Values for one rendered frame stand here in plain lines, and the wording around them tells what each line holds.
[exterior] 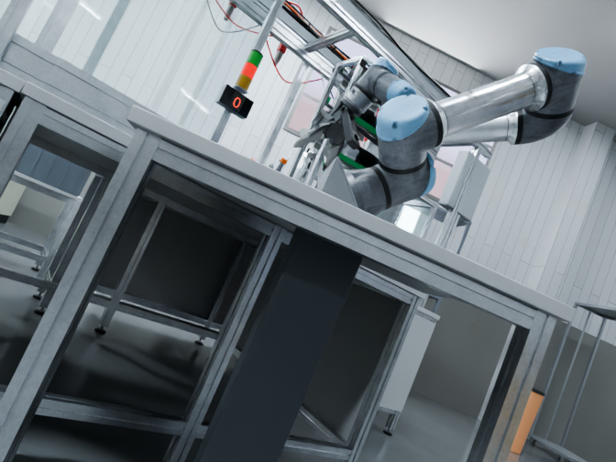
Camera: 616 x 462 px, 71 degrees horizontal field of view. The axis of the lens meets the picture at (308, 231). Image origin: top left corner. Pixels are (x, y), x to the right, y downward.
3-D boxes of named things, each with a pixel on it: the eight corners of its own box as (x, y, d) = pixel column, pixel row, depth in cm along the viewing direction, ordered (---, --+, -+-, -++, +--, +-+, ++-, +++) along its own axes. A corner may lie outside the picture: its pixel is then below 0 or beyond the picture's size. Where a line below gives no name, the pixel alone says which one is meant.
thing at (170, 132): (571, 323, 83) (577, 309, 84) (125, 118, 74) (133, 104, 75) (424, 293, 153) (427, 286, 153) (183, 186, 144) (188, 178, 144)
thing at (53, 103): (424, 300, 178) (427, 292, 178) (20, 92, 96) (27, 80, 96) (265, 244, 295) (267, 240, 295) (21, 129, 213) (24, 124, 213)
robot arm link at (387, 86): (419, 120, 120) (397, 104, 127) (419, 81, 112) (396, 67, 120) (394, 129, 118) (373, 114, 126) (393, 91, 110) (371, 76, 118)
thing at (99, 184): (335, 393, 344) (376, 292, 354) (33, 313, 224) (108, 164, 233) (309, 373, 376) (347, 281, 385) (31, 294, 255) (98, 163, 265)
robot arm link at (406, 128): (391, 181, 103) (586, 110, 110) (390, 125, 92) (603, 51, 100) (369, 156, 111) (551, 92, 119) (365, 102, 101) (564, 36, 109)
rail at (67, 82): (313, 236, 153) (324, 207, 154) (39, 93, 104) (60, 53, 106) (303, 233, 158) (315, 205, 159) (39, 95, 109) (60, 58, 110)
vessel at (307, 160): (307, 204, 259) (333, 148, 263) (290, 193, 251) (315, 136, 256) (295, 203, 271) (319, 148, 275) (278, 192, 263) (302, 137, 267)
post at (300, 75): (236, 225, 273) (324, 33, 288) (230, 222, 270) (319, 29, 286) (234, 224, 276) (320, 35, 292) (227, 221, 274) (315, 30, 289)
